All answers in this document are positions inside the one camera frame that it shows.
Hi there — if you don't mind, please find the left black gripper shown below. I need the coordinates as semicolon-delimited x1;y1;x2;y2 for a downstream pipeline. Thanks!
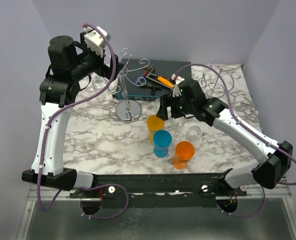
70;32;124;81

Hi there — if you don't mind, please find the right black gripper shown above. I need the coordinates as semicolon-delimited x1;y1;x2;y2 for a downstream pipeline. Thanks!
156;92;195;121

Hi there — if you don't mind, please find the clear wine glass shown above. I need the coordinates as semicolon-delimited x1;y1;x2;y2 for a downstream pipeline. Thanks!
90;73;108;94

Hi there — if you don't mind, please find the yellow plastic wine glass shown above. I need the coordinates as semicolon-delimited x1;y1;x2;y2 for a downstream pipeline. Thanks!
147;114;165;143

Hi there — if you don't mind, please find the chrome glass rack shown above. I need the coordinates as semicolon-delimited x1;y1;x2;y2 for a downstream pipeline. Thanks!
201;64;241;99
109;47;150;123

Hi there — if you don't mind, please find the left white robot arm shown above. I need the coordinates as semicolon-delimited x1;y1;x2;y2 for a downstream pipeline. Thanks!
21;27;123;198

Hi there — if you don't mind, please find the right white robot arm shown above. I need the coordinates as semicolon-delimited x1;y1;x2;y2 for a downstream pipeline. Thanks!
157;79;293;196

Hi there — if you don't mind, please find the ribbed clear glass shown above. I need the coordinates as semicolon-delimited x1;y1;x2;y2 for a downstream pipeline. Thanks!
170;117;186;135

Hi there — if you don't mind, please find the orange black screwdriver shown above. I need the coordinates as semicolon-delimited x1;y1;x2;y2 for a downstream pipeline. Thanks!
145;66;174;89

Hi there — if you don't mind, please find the blue plastic goblet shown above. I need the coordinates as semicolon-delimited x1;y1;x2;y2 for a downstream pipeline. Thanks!
153;129;172;158

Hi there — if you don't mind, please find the clear plastic cup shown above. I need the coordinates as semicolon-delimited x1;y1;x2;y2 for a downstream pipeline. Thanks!
185;125;202;146

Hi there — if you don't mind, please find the orange plastic goblet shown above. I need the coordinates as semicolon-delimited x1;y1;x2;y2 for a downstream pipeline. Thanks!
172;141;195;170

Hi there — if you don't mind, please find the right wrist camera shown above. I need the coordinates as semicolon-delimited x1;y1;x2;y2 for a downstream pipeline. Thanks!
171;74;185;98

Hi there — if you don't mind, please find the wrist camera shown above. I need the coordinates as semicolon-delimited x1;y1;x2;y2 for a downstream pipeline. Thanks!
83;26;106;58
171;74;185;98

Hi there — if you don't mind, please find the black T-handle tool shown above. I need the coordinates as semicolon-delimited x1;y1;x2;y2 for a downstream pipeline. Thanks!
140;84;162;95

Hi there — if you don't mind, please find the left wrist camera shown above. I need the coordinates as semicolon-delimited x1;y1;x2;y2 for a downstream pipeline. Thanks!
83;26;106;58

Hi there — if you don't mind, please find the dark blue network switch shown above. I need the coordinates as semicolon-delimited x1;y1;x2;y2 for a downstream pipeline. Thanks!
112;58;192;103

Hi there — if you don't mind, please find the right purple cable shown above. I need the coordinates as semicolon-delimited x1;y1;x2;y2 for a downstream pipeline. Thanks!
174;64;296;218

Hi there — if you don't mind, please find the purple cable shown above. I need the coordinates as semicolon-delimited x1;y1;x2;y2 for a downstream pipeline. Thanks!
174;64;296;218
36;22;129;220

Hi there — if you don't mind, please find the black mounting rail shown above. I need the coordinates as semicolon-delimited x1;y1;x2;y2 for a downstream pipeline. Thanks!
67;172;248;216

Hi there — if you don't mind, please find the aluminium frame rail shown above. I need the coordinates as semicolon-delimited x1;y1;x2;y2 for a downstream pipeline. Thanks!
27;178;293;201

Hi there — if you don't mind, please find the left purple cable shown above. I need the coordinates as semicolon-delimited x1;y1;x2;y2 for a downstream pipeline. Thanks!
36;22;129;220

